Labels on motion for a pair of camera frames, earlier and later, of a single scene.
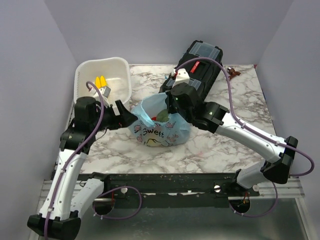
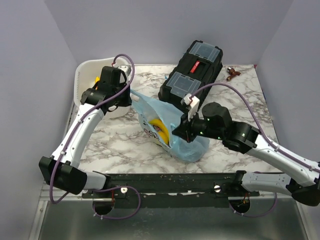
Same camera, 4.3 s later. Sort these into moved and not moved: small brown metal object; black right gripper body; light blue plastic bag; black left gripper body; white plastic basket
Moved: light blue plastic bag; black right gripper body; black left gripper body
Not moved: white plastic basket; small brown metal object
